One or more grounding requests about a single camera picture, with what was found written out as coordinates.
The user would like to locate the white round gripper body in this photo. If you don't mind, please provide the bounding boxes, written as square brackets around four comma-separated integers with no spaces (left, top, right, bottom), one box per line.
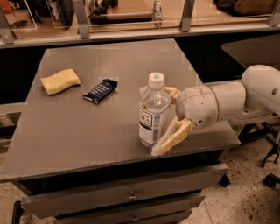
[175,85,218,130]

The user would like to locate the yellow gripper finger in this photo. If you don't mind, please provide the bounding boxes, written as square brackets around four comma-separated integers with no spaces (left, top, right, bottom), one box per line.
[164,87,181,104]
[151,117,194,156]

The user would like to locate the clear plastic water bottle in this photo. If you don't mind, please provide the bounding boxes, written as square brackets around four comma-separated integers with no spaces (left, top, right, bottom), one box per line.
[139,72,171,148]

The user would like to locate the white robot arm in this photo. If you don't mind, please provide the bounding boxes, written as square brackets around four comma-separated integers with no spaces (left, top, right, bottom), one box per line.
[151,65,280,156]

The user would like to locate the black stand legs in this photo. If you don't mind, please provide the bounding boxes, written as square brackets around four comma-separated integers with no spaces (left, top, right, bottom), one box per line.
[237,122,280,188]

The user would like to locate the upper grey drawer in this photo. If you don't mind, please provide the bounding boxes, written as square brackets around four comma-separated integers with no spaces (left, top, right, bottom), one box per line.
[22,164,228,218]

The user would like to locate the grey drawer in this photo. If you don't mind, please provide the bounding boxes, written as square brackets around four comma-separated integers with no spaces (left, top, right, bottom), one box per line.
[22,164,228,218]
[53,192,205,224]

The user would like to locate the black cabinet caster wheel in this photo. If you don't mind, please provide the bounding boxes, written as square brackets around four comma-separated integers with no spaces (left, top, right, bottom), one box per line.
[220,174,230,187]

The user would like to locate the dark blue snack bar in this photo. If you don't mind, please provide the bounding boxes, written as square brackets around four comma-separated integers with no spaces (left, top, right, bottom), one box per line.
[83,79,118,104]

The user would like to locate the lower grey drawer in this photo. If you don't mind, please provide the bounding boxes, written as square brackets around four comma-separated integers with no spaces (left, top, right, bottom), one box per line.
[53,192,205,224]

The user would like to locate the grey drawer cabinet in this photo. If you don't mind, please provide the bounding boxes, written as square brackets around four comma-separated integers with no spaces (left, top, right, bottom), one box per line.
[1,39,239,224]

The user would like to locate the yellow sponge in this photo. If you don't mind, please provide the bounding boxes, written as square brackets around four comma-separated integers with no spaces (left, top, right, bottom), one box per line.
[41,69,81,95]

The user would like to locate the grey metal railing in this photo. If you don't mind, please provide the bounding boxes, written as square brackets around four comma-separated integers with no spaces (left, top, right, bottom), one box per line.
[0,0,280,48]

